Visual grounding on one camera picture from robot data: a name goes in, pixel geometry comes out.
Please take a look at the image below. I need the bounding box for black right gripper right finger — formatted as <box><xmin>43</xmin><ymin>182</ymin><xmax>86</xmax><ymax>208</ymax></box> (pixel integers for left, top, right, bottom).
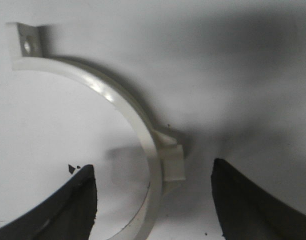
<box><xmin>211</xmin><ymin>158</ymin><xmax>306</xmax><ymax>240</ymax></box>

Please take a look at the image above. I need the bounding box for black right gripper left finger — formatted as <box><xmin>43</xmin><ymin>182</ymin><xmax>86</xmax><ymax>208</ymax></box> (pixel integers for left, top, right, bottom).
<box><xmin>0</xmin><ymin>164</ymin><xmax>98</xmax><ymax>240</ymax></box>

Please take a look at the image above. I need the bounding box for white half pipe clamp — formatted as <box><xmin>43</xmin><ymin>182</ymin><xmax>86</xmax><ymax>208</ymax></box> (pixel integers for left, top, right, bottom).
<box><xmin>5</xmin><ymin>22</ymin><xmax>186</xmax><ymax>240</ymax></box>

